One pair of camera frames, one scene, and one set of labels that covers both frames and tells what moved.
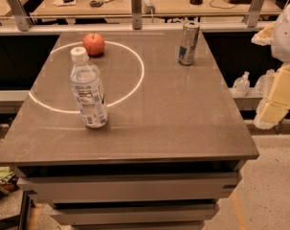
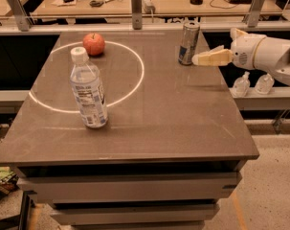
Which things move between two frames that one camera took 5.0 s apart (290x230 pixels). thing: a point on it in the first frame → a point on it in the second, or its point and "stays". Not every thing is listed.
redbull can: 189,42 stays
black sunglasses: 94,3 stays
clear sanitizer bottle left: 241,85 stays
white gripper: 286,35 → 245,51
